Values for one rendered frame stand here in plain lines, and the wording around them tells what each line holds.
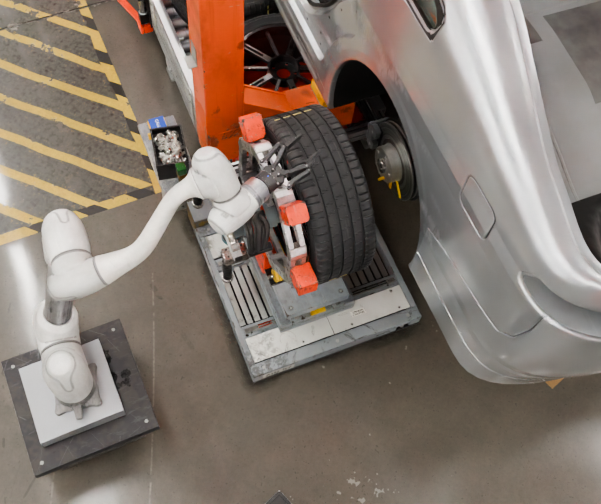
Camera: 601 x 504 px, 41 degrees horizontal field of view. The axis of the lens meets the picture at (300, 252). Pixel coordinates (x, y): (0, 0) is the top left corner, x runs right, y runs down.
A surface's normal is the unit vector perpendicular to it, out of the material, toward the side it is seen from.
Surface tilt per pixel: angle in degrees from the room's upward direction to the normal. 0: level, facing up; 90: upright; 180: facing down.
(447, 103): 80
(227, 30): 90
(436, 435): 0
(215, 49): 90
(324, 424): 0
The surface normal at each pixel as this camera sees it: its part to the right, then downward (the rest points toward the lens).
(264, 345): 0.07, -0.45
